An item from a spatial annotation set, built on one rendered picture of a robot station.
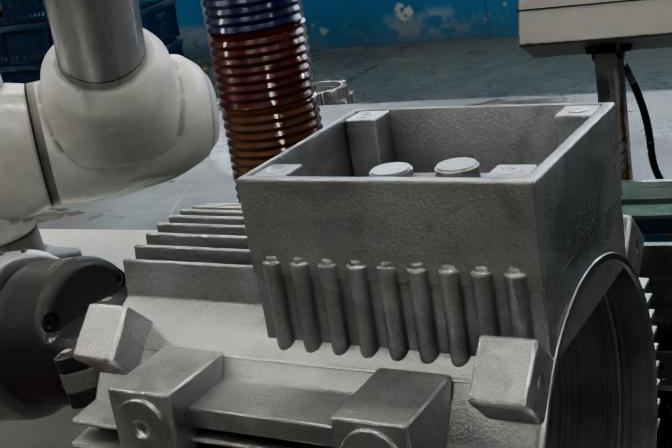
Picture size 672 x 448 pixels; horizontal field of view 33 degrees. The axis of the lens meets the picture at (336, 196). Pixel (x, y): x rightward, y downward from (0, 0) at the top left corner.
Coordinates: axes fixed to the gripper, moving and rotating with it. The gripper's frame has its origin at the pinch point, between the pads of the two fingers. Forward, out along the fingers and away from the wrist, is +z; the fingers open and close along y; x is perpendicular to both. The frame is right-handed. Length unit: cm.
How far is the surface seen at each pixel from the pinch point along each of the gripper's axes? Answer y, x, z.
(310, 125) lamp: 16.9, -5.0, -11.9
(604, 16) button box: 72, 0, -11
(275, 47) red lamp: 15.5, -10.1, -11.8
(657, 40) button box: 74, 4, -7
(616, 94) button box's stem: 73, 8, -12
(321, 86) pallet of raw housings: 259, 31, -164
